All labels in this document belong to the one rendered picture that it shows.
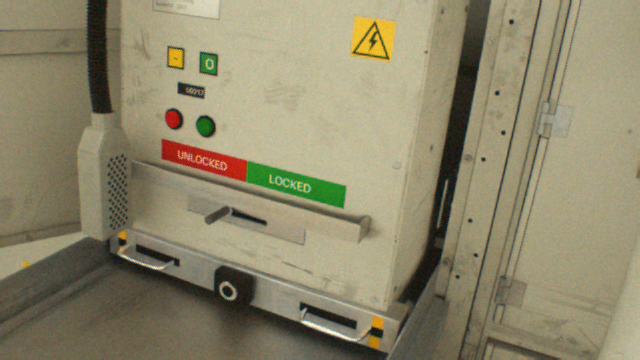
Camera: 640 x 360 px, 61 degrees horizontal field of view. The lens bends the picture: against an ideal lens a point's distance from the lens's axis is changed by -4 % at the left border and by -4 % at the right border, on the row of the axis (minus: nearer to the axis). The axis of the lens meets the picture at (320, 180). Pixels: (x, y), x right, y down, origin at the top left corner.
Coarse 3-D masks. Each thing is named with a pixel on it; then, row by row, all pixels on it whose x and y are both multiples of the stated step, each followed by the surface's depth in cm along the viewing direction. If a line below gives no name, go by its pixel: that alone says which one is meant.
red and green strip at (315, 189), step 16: (176, 144) 88; (176, 160) 89; (192, 160) 87; (208, 160) 86; (224, 160) 85; (240, 160) 84; (240, 176) 84; (256, 176) 83; (272, 176) 82; (288, 176) 81; (304, 176) 80; (288, 192) 82; (304, 192) 81; (320, 192) 80; (336, 192) 78
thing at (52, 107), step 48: (0, 0) 90; (48, 0) 95; (0, 48) 91; (48, 48) 96; (0, 96) 96; (48, 96) 101; (0, 144) 98; (48, 144) 104; (0, 192) 101; (48, 192) 107; (0, 240) 101
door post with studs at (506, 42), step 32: (512, 0) 81; (512, 32) 83; (480, 64) 86; (512, 64) 84; (480, 96) 88; (512, 96) 85; (480, 128) 89; (480, 160) 90; (480, 192) 92; (448, 224) 96; (480, 224) 93; (448, 256) 98; (480, 256) 95; (448, 288) 99; (448, 320) 101; (448, 352) 103
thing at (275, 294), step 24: (120, 240) 98; (144, 240) 95; (168, 240) 94; (192, 264) 92; (216, 264) 90; (240, 264) 89; (264, 288) 87; (288, 288) 85; (312, 288) 85; (288, 312) 87; (312, 312) 85; (336, 312) 83; (384, 312) 81; (384, 336) 81
